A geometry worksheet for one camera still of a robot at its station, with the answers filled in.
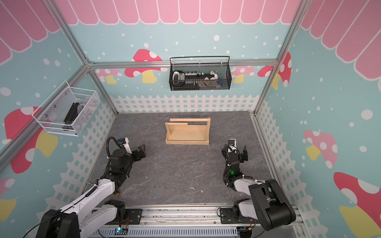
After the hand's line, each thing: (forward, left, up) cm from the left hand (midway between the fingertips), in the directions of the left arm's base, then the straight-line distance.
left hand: (138, 148), depth 86 cm
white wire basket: (+9, +33, +21) cm, 41 cm away
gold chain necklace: (-4, -38, -12) cm, 40 cm away
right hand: (+3, -58, 0) cm, 58 cm away
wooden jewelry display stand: (+21, -23, -13) cm, 33 cm away
